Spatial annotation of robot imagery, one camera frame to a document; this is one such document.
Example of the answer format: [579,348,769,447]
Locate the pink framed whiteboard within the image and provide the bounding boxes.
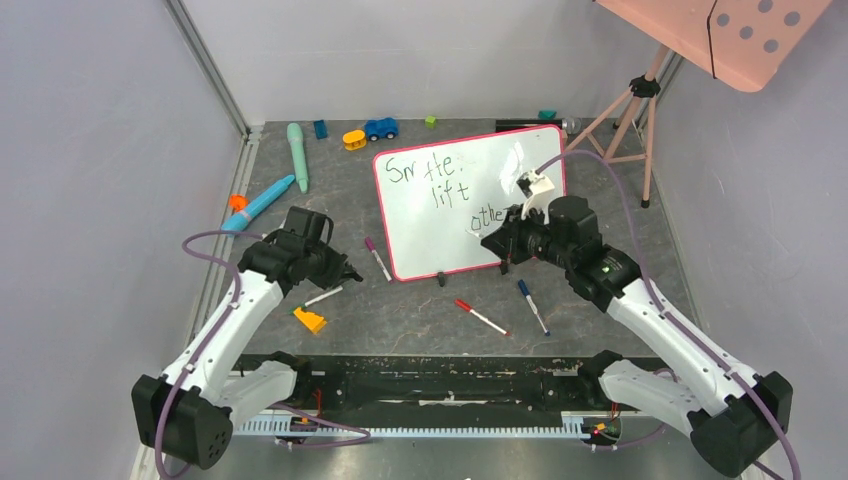
[373,126,563,281]

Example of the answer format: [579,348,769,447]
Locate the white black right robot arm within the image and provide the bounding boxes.
[481,196,793,477]

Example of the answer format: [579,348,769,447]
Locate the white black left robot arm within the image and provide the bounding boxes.
[131,207,362,479]

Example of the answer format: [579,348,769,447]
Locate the green capped white marker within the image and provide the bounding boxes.
[293,286,344,311]

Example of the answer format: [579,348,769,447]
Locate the purple capped white marker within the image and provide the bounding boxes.
[364,237,394,283]

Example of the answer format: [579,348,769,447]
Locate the yellow plastic wedge piece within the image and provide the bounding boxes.
[292,307,327,334]

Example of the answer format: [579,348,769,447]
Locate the blue capped white marker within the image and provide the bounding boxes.
[517,279,551,336]

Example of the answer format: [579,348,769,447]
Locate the red capped white marker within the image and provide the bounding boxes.
[454,298,511,337]

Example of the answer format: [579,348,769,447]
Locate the blue toy stick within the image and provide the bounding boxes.
[221,174,295,231]

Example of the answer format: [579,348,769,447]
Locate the small orange toy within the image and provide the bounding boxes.
[228,194,249,213]

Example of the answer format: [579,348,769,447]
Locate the clear round ball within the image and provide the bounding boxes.
[561,117,583,135]

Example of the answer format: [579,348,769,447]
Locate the black cylinder object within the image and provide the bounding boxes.
[495,119,565,133]

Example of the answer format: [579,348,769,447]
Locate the yellow toy piece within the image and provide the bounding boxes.
[342,129,368,151]

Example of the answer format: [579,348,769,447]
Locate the mint green toy stick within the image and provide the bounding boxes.
[286,123,309,193]

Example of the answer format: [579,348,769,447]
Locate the small dark blue block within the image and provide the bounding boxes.
[313,120,329,140]

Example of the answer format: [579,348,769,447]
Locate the blue toy car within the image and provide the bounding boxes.
[364,117,399,142]

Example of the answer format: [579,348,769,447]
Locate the pink tripod stand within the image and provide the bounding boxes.
[565,44,670,209]

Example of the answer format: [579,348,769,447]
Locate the pink perforated panel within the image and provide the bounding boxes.
[598,0,832,93]

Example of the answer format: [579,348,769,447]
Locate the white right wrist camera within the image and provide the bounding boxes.
[516,170,556,220]

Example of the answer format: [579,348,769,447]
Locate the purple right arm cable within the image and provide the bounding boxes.
[533,149,803,480]

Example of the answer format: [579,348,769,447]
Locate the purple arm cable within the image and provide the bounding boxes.
[153,230,372,480]
[533,149,803,480]

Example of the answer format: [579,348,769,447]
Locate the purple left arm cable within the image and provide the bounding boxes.
[153,230,372,480]

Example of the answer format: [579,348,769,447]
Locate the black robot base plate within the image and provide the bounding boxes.
[241,354,644,429]

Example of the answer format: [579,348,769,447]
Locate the white toothed cable rail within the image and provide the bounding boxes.
[233,410,591,440]

